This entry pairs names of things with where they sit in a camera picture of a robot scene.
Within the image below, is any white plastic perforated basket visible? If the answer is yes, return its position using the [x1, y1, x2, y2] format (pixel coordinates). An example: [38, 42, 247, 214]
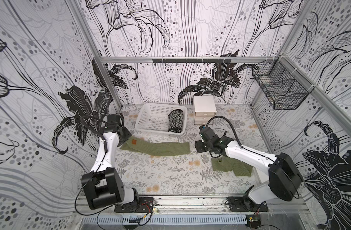
[135, 103, 188, 135]

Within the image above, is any black white patterned knit scarf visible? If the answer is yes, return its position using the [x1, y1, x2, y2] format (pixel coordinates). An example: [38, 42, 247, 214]
[168, 109, 184, 133]

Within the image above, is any green knit scarf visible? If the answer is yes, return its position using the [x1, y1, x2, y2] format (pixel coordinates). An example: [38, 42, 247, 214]
[120, 137, 253, 177]

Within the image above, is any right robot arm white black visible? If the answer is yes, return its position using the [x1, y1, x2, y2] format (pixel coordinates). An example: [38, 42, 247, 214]
[195, 126, 304, 211]

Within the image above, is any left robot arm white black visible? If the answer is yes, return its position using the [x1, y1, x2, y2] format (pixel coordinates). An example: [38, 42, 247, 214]
[80, 113, 140, 210]

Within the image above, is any white small drawer box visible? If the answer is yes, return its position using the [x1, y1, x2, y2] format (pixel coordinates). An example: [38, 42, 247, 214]
[193, 96, 217, 125]

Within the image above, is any small black electronics box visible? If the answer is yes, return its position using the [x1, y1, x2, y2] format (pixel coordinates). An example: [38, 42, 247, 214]
[246, 215, 261, 230]

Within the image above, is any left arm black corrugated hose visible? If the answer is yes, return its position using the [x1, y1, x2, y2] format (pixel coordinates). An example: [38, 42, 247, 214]
[79, 114, 108, 153]

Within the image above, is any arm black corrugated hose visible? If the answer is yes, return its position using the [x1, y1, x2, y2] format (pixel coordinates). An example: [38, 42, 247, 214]
[79, 114, 108, 153]
[205, 115, 242, 147]

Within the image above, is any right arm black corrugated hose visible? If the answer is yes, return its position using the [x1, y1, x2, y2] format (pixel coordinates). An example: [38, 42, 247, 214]
[205, 115, 242, 147]

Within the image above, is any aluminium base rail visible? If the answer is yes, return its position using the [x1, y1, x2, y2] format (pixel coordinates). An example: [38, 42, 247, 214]
[77, 195, 311, 215]

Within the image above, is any black hook rail on wall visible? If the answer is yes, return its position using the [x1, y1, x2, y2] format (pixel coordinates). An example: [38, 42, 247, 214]
[152, 58, 232, 63]

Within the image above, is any white slotted cable duct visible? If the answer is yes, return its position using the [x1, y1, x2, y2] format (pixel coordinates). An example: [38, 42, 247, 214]
[82, 214, 247, 225]

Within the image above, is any black wire wall basket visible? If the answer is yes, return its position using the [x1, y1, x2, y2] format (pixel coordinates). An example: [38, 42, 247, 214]
[251, 60, 314, 110]

